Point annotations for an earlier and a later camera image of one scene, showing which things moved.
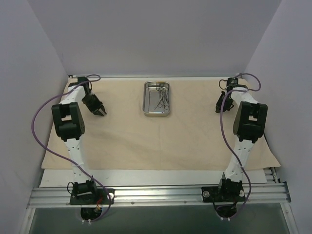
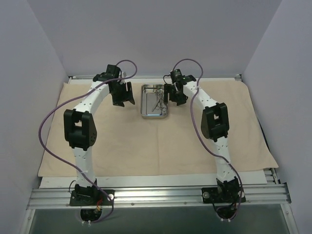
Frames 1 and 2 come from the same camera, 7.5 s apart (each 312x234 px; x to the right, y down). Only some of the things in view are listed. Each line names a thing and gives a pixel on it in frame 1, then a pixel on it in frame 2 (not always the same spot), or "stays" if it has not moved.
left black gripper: x=96 y=107 -> x=121 y=91
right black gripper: x=221 y=105 -> x=175 y=92
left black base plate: x=103 y=196 stays
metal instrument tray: x=150 y=97 stays
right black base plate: x=223 y=194 stays
